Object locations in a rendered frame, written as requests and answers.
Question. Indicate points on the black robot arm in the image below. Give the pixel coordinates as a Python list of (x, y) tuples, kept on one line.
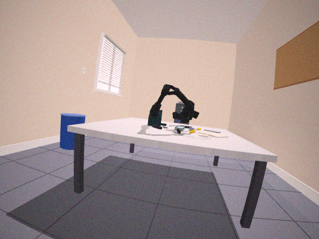
[(188, 108)]

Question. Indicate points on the keyboard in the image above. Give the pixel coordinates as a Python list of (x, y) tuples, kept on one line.
[(180, 127)]

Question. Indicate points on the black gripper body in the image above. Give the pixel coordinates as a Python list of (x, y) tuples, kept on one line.
[(176, 115)]

